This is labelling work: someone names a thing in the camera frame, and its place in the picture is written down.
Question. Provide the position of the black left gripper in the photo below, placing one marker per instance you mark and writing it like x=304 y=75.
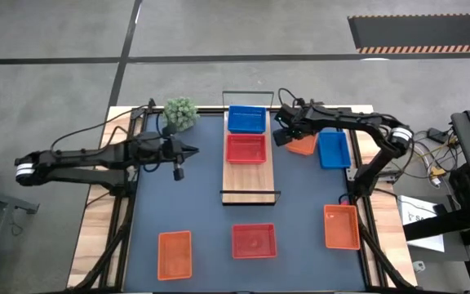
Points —
x=153 y=150

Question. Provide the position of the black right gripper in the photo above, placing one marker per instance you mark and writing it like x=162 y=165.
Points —
x=304 y=120

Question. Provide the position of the orange plastic slotted basket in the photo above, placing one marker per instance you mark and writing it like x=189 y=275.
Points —
x=304 y=147
x=342 y=228
x=174 y=256

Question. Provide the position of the red plastic slotted basket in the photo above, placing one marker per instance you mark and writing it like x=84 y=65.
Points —
x=246 y=150
x=254 y=241

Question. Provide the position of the blue plastic slotted basket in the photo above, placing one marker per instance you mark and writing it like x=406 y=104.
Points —
x=247 y=120
x=335 y=151

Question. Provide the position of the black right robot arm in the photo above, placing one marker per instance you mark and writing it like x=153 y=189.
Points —
x=353 y=120

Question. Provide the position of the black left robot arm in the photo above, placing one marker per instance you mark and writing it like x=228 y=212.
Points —
x=80 y=157

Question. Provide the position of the black left gripper side block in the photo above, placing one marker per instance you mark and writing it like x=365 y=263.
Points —
x=170 y=130

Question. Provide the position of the green artificial plant grey pot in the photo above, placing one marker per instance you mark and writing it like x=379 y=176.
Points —
x=181 y=113

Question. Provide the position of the white paper sheet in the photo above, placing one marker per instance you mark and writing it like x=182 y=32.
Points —
x=406 y=206

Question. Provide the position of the black power adapter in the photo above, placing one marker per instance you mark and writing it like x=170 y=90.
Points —
x=437 y=135

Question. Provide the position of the black hazard-striped floor mat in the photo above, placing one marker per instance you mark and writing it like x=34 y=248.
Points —
x=422 y=32

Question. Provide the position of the black metal beam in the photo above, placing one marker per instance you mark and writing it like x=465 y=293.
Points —
x=443 y=224

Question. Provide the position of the small white device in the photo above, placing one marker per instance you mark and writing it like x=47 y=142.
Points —
x=419 y=266

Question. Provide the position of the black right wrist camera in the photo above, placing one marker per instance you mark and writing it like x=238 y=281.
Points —
x=286 y=114

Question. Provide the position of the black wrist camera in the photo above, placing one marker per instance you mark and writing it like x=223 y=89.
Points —
x=178 y=173
x=286 y=114

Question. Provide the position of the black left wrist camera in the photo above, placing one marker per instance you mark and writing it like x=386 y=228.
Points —
x=178 y=173

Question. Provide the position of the black metal table frame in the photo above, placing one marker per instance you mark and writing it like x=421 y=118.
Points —
x=208 y=111

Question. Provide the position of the wooden shelf with black frame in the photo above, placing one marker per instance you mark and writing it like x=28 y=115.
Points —
x=247 y=179

